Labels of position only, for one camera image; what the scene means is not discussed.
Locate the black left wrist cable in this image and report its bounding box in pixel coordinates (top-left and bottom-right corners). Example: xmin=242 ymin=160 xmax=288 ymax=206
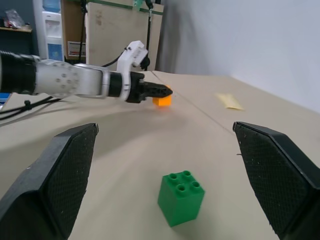
xmin=100 ymin=46 xmax=131 ymax=68

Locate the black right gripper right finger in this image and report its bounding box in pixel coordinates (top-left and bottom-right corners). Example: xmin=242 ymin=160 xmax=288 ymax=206
xmin=232 ymin=121 xmax=320 ymax=240

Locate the blue flat object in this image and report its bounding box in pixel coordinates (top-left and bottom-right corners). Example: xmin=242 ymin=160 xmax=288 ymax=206
xmin=0 ymin=91 xmax=11 ymax=105

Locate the wooden shelf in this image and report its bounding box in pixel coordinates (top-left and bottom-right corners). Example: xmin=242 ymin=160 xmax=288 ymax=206
xmin=0 ymin=25 xmax=34 ymax=57

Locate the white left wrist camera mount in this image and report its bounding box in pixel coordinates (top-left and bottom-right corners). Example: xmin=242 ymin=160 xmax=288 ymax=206
xmin=115 ymin=40 xmax=149 ymax=102

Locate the blue water bottle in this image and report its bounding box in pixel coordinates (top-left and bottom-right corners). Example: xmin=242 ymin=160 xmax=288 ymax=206
xmin=41 ymin=0 xmax=62 ymax=11

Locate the clear plastic bag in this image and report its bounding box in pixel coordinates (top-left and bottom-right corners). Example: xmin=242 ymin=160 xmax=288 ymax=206
xmin=3 ymin=9 xmax=27 ymax=28

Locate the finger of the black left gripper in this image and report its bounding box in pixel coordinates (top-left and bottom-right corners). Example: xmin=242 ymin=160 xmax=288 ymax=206
xmin=142 ymin=84 xmax=174 ymax=100
xmin=144 ymin=81 xmax=172 ymax=89

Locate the brown cardboard box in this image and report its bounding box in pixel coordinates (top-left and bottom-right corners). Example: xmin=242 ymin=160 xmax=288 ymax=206
xmin=60 ymin=0 xmax=89 ymax=64

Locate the black metal stand pole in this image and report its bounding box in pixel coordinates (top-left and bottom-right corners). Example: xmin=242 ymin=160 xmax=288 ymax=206
xmin=143 ymin=0 xmax=155 ymax=72

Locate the green toy brick cube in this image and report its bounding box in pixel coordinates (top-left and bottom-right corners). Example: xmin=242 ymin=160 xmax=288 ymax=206
xmin=157 ymin=170 xmax=206 ymax=228

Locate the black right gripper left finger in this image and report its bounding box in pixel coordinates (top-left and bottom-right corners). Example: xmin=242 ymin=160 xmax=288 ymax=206
xmin=0 ymin=122 xmax=100 ymax=240

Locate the black cable bundle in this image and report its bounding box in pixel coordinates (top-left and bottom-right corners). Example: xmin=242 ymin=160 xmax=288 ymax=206
xmin=0 ymin=96 xmax=64 ymax=121

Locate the orange toy brick cube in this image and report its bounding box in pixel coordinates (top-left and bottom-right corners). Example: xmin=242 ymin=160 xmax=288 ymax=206
xmin=152 ymin=85 xmax=174 ymax=108

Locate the white water dispenser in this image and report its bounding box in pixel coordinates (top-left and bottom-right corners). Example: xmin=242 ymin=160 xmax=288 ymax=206
xmin=33 ymin=0 xmax=65 ymax=63

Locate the light wooden board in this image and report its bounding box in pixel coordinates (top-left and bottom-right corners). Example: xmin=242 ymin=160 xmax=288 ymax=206
xmin=84 ymin=0 xmax=165 ymax=73

